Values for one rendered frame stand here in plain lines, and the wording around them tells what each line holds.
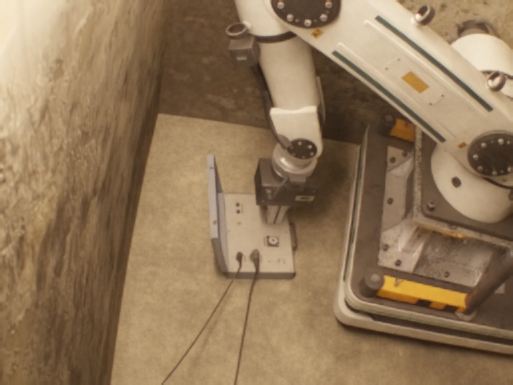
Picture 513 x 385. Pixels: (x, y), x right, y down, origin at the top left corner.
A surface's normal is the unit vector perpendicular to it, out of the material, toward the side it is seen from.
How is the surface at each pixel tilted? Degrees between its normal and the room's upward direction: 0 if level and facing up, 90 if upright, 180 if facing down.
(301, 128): 90
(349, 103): 90
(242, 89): 90
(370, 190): 0
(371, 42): 90
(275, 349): 0
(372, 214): 0
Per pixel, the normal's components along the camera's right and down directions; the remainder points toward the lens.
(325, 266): 0.17, -0.57
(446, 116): -0.14, 0.79
